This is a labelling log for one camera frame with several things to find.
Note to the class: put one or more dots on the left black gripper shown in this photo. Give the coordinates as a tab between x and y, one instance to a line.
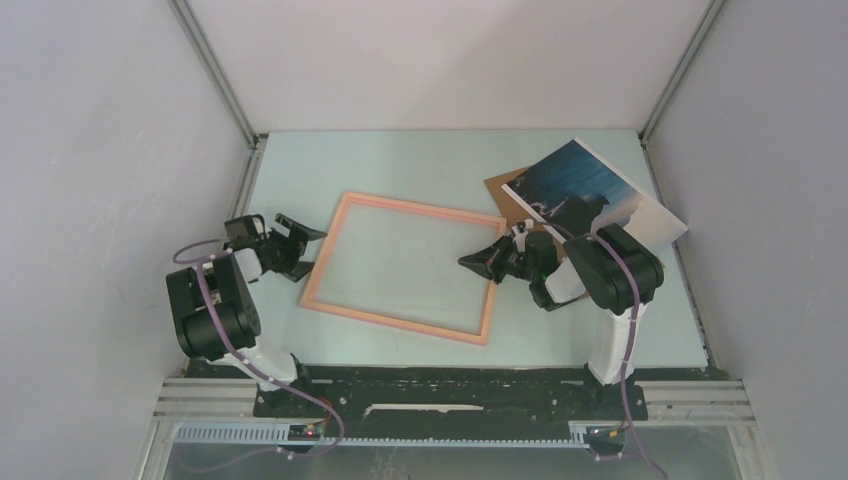
296	249

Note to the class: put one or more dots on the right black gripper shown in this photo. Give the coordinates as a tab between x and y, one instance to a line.
488	260

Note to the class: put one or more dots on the brown backing board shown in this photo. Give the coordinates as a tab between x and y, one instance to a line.
507	189

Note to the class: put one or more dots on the orange wooden picture frame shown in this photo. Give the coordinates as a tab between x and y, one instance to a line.
308	301

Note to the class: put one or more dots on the clear glass pane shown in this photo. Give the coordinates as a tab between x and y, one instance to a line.
404	265

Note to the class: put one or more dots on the landscape photo print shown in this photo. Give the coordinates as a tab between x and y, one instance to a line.
578	190

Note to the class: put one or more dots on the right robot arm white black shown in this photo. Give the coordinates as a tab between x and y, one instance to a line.
610	266

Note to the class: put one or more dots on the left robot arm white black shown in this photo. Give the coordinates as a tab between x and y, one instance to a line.
214	315

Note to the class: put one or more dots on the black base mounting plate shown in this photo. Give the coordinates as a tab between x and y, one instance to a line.
433	403

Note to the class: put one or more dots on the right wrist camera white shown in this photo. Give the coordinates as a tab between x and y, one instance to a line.
522	227

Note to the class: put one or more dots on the left aluminium corner post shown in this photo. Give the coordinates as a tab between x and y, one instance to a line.
201	45

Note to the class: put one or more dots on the aluminium corner post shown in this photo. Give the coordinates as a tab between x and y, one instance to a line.
201	45
686	61

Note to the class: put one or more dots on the grey cable duct strip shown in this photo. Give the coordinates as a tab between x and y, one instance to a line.
297	435

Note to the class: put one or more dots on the right aluminium corner post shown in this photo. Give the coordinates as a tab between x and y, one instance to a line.
686	61

